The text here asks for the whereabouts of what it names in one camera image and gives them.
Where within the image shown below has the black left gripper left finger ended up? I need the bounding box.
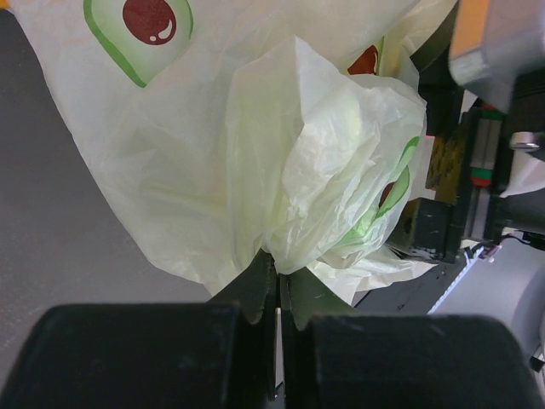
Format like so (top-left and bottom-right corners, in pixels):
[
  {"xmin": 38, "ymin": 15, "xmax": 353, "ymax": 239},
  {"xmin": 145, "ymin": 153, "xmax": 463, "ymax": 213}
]
[{"xmin": 1, "ymin": 251, "xmax": 278, "ymax": 408}]

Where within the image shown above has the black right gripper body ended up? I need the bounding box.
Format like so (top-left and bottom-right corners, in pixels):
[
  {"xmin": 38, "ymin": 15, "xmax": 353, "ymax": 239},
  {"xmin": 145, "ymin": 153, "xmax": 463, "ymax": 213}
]
[{"xmin": 399, "ymin": 1, "xmax": 544, "ymax": 263}]

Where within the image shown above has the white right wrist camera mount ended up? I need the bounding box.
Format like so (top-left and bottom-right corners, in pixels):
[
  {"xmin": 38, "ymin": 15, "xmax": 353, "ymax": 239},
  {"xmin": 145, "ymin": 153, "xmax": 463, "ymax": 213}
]
[{"xmin": 449, "ymin": 0, "xmax": 544, "ymax": 112}]

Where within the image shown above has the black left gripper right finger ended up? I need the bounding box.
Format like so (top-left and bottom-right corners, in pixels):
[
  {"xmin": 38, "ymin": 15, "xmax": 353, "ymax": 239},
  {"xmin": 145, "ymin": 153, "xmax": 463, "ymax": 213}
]
[{"xmin": 278, "ymin": 269, "xmax": 541, "ymax": 408}]

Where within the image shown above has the green avocado print plastic bag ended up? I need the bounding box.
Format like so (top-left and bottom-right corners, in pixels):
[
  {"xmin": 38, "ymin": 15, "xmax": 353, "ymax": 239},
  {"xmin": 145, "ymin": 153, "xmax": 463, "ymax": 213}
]
[{"xmin": 9, "ymin": 1, "xmax": 454, "ymax": 302}]

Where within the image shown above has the white slotted cable duct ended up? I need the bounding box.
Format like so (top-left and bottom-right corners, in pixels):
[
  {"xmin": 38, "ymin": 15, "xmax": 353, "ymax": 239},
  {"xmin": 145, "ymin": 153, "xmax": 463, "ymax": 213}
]
[{"xmin": 427, "ymin": 243, "xmax": 502, "ymax": 314}]

